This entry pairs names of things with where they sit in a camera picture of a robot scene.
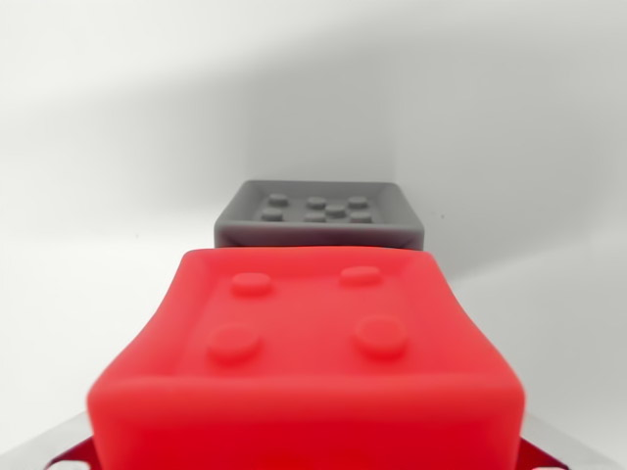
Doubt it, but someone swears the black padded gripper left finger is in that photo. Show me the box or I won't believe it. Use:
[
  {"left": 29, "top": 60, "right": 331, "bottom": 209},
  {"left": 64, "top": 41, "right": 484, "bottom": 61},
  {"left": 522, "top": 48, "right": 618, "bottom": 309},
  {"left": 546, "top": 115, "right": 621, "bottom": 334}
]
[{"left": 28, "top": 409, "right": 102, "bottom": 470}]

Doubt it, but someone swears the black padded gripper right finger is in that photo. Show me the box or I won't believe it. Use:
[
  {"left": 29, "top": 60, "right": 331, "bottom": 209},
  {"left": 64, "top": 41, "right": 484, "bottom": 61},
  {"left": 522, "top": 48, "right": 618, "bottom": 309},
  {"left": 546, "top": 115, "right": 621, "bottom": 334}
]
[{"left": 517, "top": 421, "right": 597, "bottom": 470}]

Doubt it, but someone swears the red studded cube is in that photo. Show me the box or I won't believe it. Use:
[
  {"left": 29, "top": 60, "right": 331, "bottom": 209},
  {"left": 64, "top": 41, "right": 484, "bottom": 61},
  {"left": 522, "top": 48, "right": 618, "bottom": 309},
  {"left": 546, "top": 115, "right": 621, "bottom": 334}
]
[{"left": 83, "top": 246, "right": 529, "bottom": 470}]

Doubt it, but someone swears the grey studded cube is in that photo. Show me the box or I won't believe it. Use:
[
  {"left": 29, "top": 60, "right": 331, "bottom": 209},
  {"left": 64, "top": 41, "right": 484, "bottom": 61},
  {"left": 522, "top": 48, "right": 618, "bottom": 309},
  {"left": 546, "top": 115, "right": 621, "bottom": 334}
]
[{"left": 214, "top": 179, "right": 425, "bottom": 253}]

